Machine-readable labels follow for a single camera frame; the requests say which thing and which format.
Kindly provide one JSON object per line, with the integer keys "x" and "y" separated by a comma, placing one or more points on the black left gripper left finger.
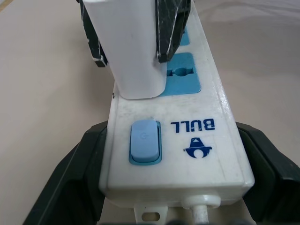
{"x": 70, "y": 182}

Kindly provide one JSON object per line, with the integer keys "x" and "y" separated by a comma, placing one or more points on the white charger block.
{"x": 131, "y": 47}

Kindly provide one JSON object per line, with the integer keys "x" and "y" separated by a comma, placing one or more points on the white power strip blue sockets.
{"x": 199, "y": 105}

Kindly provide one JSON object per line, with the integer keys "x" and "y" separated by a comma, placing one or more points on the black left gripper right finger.
{"x": 274, "y": 187}

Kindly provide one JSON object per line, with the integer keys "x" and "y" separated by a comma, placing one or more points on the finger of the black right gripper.
{"x": 170, "y": 28}
{"x": 93, "y": 44}

